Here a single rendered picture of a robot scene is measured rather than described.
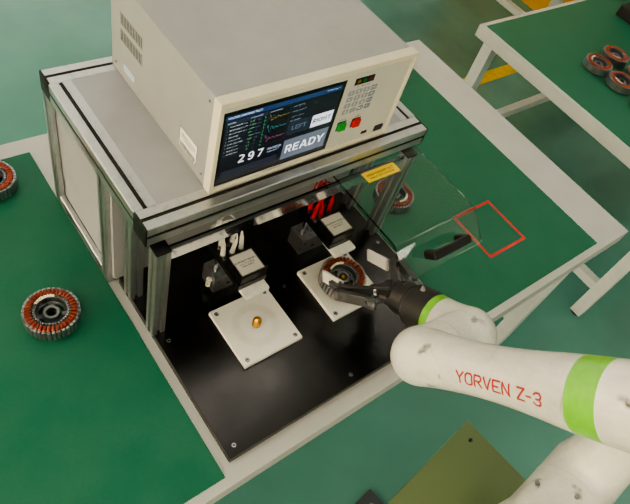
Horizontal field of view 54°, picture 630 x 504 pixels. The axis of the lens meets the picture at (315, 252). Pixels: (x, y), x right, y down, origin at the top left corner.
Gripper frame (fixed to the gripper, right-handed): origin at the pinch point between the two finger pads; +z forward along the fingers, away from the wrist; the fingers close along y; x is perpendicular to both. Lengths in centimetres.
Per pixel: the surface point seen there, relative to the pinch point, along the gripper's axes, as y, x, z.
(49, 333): -62, 2, 19
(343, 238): 0.1, 6.6, 1.8
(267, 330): -22.9, -7.3, 1.1
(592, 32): 185, 17, 53
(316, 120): -11.4, 38.7, -5.7
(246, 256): -23.8, 10.3, 4.7
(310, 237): -1.6, 3.4, 12.2
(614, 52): 177, 12, 37
